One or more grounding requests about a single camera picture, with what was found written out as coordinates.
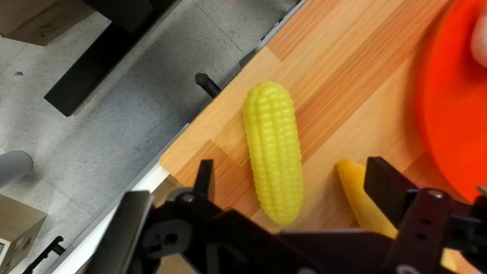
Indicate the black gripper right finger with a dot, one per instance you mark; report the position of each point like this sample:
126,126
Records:
388,190

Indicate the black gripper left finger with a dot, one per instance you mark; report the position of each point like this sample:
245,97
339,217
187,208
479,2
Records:
203,179

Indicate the yellow toy carrot green top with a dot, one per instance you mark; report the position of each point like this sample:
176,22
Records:
368,217

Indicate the orange plastic plate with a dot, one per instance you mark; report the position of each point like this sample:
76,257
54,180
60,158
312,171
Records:
450,100

